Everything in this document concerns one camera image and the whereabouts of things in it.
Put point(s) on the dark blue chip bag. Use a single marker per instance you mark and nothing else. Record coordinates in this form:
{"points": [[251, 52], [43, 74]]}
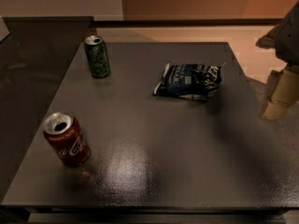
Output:
{"points": [[195, 81]]}

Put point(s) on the red Coca-Cola can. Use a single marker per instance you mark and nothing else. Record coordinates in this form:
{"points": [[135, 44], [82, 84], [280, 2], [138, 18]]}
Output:
{"points": [[64, 134]]}

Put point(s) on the green soda can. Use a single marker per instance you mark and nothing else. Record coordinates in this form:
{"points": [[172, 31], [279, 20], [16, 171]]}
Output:
{"points": [[96, 52]]}

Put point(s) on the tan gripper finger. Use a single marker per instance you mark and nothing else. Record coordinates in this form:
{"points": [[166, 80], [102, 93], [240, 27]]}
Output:
{"points": [[281, 92], [269, 40]]}

